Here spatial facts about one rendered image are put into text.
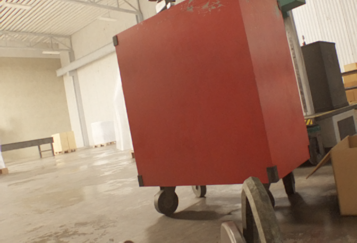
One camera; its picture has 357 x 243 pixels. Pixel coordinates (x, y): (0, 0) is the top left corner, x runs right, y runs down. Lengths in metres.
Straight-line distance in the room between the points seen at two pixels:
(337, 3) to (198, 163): 13.06
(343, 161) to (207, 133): 0.52
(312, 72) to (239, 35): 1.39
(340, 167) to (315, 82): 1.38
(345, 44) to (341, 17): 1.08
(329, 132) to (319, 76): 0.47
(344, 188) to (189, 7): 0.92
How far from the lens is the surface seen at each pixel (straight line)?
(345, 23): 13.94
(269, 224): 0.27
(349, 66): 6.18
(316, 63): 2.53
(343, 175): 1.24
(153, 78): 1.48
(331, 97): 2.51
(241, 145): 1.24
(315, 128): 2.17
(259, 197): 0.28
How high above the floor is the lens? 0.44
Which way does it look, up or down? 3 degrees up
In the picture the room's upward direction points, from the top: 11 degrees counter-clockwise
